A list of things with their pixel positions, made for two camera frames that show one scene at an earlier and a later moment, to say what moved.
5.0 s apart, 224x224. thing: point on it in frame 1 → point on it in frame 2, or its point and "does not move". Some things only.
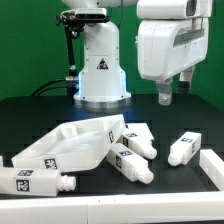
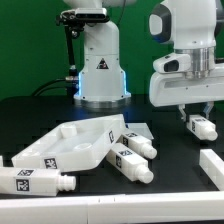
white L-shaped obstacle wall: [205, 207] does not move
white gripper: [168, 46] → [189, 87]
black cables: [38, 92] does not move
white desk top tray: [77, 146] does not move
